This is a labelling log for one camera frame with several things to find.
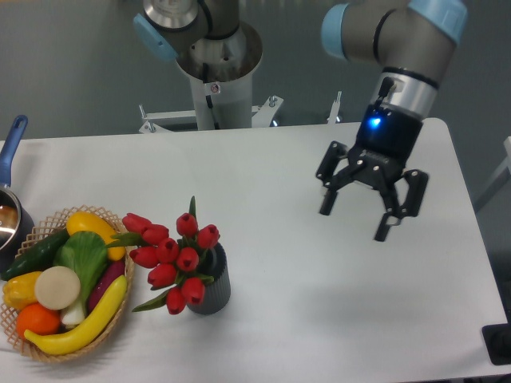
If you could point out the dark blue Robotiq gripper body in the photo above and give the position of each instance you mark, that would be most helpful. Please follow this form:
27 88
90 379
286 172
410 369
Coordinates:
390 126

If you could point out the white furniture leg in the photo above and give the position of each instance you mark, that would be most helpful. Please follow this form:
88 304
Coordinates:
497 180

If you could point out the purple sweet potato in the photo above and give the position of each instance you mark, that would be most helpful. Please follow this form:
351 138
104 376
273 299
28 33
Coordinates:
113 271

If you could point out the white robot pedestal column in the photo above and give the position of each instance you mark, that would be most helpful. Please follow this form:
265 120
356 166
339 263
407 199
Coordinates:
220 76

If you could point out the yellow lemon squash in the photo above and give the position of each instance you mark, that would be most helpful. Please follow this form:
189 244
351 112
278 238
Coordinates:
96 233

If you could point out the black device at edge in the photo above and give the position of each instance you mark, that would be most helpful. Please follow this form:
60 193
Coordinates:
497 342

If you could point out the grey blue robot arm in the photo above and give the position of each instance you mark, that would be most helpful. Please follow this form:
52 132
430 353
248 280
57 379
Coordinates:
413 42

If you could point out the dark grey ribbed vase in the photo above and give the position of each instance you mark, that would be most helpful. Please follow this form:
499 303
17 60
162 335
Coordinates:
217 293

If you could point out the yellow banana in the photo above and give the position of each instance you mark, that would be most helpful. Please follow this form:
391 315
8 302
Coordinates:
89 329

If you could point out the beige round radish slice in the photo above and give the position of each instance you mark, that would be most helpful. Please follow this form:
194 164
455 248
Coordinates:
57 288

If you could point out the yellow bell pepper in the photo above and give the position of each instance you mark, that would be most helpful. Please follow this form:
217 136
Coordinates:
19 292

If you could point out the blue handled saucepan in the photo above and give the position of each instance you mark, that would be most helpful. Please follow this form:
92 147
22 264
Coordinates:
16 223

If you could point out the white metal base frame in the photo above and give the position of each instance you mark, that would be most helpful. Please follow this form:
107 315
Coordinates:
265 115

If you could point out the woven wicker basket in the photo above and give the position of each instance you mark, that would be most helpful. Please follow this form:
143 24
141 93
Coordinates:
9 315

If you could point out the red tulip bouquet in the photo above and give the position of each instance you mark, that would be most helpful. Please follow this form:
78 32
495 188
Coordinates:
173 263

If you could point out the green bok choy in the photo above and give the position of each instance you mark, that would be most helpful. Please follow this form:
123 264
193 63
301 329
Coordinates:
88 275

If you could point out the orange fruit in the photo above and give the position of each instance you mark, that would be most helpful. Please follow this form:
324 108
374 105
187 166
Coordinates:
38 319

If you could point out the dark green cucumber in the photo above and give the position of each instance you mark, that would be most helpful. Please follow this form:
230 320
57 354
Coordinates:
37 257

